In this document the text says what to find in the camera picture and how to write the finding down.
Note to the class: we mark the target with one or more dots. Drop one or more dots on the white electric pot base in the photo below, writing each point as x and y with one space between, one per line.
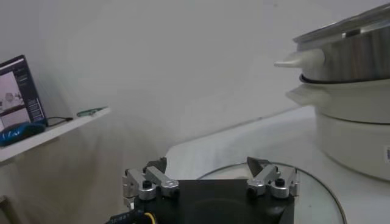
353 137

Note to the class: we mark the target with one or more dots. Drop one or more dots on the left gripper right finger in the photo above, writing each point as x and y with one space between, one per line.
263 178

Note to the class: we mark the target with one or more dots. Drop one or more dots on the white side table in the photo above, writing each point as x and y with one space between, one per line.
45 137

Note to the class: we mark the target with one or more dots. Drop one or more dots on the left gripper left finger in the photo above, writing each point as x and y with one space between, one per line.
158 179

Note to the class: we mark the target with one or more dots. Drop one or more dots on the round glass pot lid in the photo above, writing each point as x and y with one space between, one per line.
314 201

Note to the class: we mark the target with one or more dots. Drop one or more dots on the blue computer mouse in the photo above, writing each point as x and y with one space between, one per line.
18 132

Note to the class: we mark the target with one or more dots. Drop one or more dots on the perforated steel steamer basket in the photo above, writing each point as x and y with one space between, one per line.
350 58

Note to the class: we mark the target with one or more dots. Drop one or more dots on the laptop screen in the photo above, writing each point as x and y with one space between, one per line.
18 91

